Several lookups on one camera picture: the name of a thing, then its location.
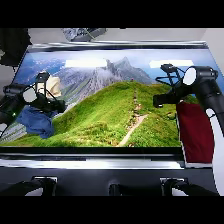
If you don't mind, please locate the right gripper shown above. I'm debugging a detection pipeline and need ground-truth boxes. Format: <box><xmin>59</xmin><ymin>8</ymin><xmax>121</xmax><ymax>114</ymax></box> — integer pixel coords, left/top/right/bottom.
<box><xmin>152</xmin><ymin>90</ymin><xmax>183</xmax><ymax>108</ymax></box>

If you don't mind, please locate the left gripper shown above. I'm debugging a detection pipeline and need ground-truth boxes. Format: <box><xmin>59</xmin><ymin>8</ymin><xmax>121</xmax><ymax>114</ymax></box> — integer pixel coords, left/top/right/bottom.
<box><xmin>39</xmin><ymin>95</ymin><xmax>68</xmax><ymax>115</ymax></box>

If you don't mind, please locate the blue garment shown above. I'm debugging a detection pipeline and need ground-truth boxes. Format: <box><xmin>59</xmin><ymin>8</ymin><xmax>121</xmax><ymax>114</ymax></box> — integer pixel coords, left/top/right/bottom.
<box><xmin>15</xmin><ymin>104</ymin><xmax>60</xmax><ymax>140</ymax></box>

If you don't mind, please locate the red garment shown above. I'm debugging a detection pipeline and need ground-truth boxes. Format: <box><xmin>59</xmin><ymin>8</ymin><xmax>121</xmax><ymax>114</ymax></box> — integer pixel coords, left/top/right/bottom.
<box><xmin>175</xmin><ymin>100</ymin><xmax>215</xmax><ymax>165</ymax></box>

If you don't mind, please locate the heap of clothes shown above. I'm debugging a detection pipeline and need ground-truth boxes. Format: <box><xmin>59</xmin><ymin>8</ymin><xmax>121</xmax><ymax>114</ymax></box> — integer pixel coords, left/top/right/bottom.
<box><xmin>62</xmin><ymin>27</ymin><xmax>108</xmax><ymax>43</ymax></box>

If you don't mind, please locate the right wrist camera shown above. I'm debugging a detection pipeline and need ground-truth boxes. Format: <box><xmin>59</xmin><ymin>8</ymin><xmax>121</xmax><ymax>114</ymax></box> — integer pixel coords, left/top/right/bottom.
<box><xmin>159</xmin><ymin>63</ymin><xmax>180</xmax><ymax>85</ymax></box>

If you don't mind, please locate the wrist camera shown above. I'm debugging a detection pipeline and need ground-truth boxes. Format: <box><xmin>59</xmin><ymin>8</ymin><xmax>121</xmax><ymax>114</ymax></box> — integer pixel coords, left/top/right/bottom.
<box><xmin>34</xmin><ymin>70</ymin><xmax>51</xmax><ymax>85</ymax></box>
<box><xmin>159</xmin><ymin>63</ymin><xmax>180</xmax><ymax>85</ymax></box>

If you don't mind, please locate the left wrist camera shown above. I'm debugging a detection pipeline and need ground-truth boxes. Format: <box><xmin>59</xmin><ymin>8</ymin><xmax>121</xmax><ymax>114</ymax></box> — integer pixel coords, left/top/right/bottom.
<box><xmin>34</xmin><ymin>70</ymin><xmax>51</xmax><ymax>85</ymax></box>

